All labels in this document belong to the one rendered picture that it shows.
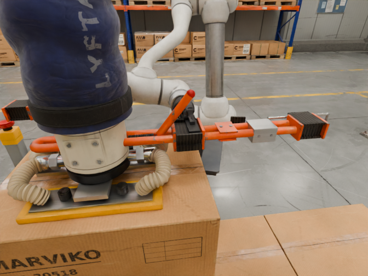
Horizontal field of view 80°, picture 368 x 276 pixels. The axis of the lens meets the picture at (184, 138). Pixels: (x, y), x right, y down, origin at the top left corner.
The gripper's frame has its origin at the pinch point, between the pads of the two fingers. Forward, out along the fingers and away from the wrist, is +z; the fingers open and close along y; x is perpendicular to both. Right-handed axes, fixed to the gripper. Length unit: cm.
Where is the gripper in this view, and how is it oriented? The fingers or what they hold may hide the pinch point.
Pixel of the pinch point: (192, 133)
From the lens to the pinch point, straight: 61.8
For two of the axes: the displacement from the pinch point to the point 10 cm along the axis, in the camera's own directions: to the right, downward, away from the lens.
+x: -9.9, 0.7, -1.2
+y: 0.0, 8.6, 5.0
